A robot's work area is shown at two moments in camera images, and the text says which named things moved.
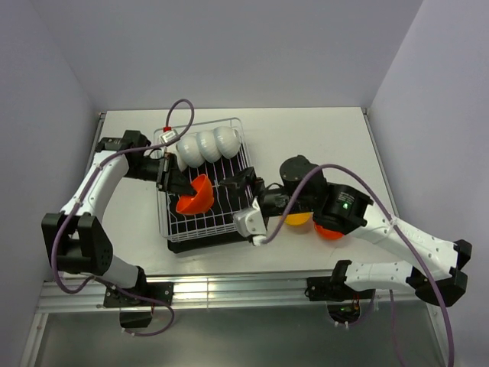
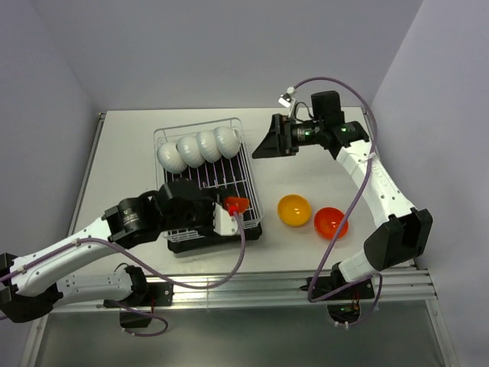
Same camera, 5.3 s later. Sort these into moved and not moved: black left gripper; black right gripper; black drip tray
Moved: black right gripper; black left gripper
Not moved: black drip tray
